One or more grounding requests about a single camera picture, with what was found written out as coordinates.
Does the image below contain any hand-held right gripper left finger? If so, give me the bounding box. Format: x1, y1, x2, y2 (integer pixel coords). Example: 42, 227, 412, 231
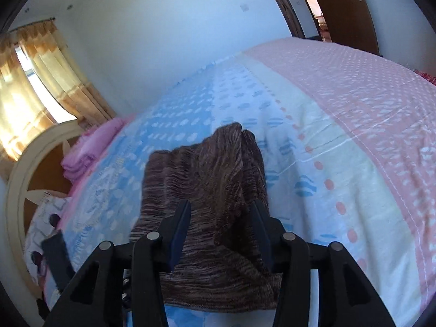
43, 199, 192, 327

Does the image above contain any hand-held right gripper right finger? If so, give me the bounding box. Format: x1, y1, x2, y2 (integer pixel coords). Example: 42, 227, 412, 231
251, 199, 397, 327

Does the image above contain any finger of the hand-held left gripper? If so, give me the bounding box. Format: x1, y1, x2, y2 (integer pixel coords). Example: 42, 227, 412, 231
41, 233, 74, 293

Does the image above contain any brown knitted sweater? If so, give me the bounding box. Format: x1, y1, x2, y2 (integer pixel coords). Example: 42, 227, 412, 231
129, 122, 283, 314

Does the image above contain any white patterned pillow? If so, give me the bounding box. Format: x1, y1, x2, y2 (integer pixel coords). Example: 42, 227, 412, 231
24, 192, 72, 300

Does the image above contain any cream and brown headboard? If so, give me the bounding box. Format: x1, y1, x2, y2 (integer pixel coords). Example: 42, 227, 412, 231
6, 120, 86, 297

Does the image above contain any folded purple quilt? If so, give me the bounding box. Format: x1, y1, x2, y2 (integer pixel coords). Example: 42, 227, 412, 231
61, 117, 125, 183

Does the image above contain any blue pink printed blanket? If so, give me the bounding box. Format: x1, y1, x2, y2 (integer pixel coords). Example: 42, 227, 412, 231
44, 37, 436, 327

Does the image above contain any yellow curtain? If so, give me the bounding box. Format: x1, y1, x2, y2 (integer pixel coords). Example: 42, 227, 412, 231
0, 19, 116, 162

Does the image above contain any red patterned cloth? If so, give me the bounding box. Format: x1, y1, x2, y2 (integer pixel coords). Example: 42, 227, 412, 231
414, 70, 436, 84

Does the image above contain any brown wooden door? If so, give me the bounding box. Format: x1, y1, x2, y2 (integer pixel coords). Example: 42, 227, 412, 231
301, 0, 380, 55

